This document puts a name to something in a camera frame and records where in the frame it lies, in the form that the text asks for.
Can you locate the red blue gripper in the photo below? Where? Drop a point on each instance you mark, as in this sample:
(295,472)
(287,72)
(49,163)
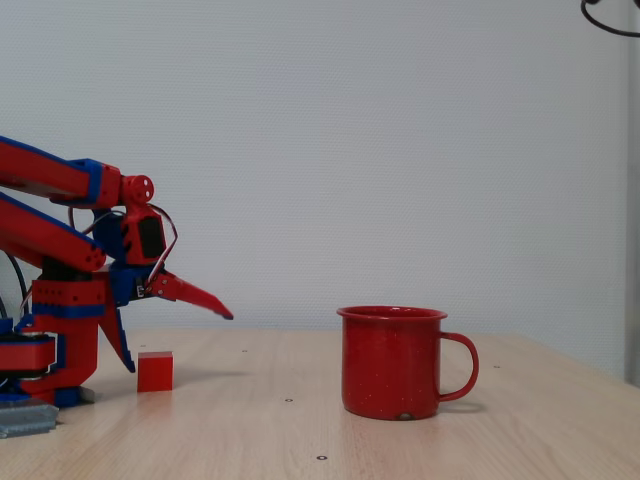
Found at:
(129,284)

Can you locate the red cube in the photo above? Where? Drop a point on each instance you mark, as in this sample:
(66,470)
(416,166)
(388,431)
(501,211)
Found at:
(155,372)

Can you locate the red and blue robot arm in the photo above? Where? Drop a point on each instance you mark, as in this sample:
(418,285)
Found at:
(50,177)

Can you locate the red enamel mug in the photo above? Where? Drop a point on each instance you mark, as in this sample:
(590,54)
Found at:
(390,365)

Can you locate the grey metal table clamp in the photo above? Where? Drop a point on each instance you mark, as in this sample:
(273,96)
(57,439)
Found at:
(25,417)

